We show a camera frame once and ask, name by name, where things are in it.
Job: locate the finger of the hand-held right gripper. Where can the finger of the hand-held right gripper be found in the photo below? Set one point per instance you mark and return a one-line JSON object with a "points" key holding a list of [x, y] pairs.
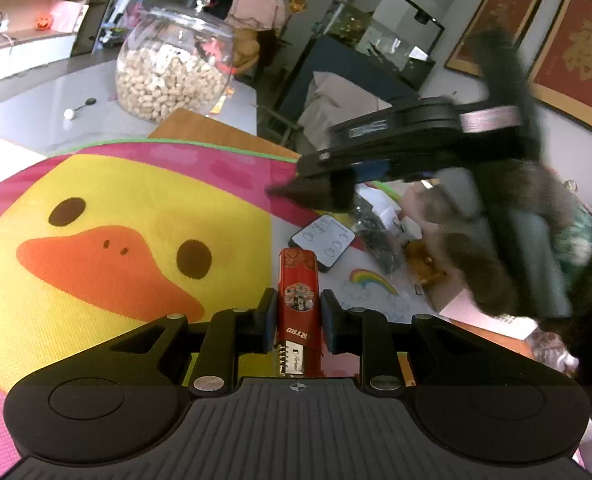
{"points": [[371, 170]]}

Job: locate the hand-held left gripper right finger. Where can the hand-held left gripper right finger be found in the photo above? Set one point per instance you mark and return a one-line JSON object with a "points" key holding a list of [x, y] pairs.
{"points": [[328, 325]]}

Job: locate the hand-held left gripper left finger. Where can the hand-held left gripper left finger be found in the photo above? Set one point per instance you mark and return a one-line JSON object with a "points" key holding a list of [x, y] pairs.
{"points": [[268, 321]]}

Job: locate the red rectangular tin box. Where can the red rectangular tin box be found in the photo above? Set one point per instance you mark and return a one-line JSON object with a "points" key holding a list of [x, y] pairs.
{"points": [[298, 310]]}

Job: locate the clear bag of black parts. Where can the clear bag of black parts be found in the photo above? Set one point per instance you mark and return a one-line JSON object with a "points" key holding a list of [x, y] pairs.
{"points": [[381, 247]]}

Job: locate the white paw print case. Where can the white paw print case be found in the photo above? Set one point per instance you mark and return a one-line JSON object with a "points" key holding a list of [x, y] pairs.
{"points": [[323, 240]]}

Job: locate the pink cardboard box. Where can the pink cardboard box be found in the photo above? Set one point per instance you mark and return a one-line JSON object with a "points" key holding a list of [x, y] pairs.
{"points": [[456, 296]]}

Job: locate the person's right hand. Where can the person's right hand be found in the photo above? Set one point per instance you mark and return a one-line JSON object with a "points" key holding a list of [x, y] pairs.
{"points": [[476, 252]]}

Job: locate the white packaging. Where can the white packaging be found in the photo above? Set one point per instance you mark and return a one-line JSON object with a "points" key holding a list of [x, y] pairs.
{"points": [[393, 212]]}

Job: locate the glass fish tank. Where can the glass fish tank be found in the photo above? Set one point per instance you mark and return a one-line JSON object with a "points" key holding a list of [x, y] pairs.
{"points": [[381, 35]]}

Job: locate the amber orange object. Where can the amber orange object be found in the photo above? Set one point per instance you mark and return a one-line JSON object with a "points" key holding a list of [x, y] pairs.
{"points": [[426, 262]]}

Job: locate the framed red calligraphy picture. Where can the framed red calligraphy picture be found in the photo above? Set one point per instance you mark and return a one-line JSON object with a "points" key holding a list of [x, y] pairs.
{"points": [[581, 55], [496, 30]]}

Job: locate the dark blue cabinet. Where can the dark blue cabinet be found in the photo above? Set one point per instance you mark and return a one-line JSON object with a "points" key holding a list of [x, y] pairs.
{"points": [[316, 60]]}

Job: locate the orange round ornament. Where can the orange round ornament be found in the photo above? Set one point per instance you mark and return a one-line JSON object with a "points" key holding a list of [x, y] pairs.
{"points": [[296, 4]]}

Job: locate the white paper sheet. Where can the white paper sheet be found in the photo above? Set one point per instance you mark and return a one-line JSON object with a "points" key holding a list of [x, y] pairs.
{"points": [[511, 325]]}

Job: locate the colourful cartoon printed mat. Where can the colourful cartoon printed mat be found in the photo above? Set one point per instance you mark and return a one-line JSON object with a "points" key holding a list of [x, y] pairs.
{"points": [[125, 200]]}

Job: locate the pink garment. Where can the pink garment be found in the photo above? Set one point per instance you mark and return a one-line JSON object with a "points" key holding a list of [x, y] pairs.
{"points": [[256, 7]]}

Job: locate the glass jar of peanuts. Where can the glass jar of peanuts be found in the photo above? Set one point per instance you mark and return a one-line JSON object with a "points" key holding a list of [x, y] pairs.
{"points": [[170, 80]]}

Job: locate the floral blanket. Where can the floral blanket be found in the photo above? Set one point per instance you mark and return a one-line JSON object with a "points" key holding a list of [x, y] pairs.
{"points": [[556, 352]]}

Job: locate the small black white spoon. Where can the small black white spoon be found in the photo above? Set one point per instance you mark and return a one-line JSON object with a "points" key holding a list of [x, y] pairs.
{"points": [[69, 114]]}

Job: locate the white low table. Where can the white low table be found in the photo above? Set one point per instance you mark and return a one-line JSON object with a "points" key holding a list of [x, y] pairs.
{"points": [[50, 90]]}

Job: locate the orange pumpkin toy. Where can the orange pumpkin toy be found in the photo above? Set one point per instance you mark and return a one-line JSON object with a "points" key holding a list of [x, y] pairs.
{"points": [[43, 21]]}

